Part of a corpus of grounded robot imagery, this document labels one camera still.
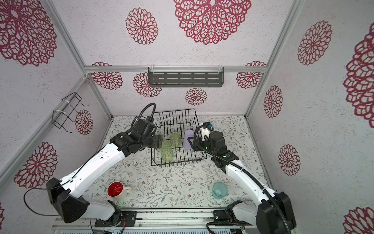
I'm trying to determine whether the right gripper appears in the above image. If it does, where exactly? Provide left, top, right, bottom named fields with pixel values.
left=188, top=136, right=217, bottom=160

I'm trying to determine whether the purple plastic cup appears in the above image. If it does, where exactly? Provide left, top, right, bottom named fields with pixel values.
left=183, top=129, right=194, bottom=150

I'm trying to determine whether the light green glass cup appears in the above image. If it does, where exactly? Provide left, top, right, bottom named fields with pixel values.
left=161, top=141, right=174, bottom=163

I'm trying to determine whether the green glass mug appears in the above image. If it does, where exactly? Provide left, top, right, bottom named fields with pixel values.
left=170, top=132, right=182, bottom=148

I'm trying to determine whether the teal plastic cup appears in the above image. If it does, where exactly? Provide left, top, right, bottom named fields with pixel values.
left=212, top=182, right=228, bottom=199

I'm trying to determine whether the red and white mug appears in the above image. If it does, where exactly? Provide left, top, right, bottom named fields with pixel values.
left=107, top=181, right=132, bottom=201

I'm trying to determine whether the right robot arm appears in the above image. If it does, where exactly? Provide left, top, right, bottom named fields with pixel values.
left=187, top=131, right=297, bottom=234

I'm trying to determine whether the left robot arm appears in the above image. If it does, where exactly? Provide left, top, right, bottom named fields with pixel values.
left=46, top=132, right=163, bottom=226

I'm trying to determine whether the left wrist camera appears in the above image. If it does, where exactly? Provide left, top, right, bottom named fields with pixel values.
left=132, top=119, right=157, bottom=138

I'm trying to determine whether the black wire dish rack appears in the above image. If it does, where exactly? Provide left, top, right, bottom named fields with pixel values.
left=151, top=108, right=207, bottom=167

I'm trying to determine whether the grey wall shelf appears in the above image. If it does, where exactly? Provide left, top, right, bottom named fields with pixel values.
left=148, top=67, right=225, bottom=88

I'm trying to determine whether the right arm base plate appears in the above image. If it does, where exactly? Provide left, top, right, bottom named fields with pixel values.
left=213, top=209, right=234, bottom=224

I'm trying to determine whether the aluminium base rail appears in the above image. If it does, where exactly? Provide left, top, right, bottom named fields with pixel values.
left=51, top=208, right=259, bottom=234

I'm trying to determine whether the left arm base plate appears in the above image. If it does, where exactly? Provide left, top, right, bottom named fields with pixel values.
left=93, top=211, right=137, bottom=228

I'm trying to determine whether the black wire wall holder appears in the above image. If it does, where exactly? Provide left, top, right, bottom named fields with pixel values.
left=51, top=92, right=89, bottom=133

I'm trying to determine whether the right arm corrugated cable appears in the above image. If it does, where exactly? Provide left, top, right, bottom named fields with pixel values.
left=192, top=125, right=293, bottom=234

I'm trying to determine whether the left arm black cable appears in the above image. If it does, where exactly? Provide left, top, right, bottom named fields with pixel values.
left=23, top=102, right=157, bottom=217

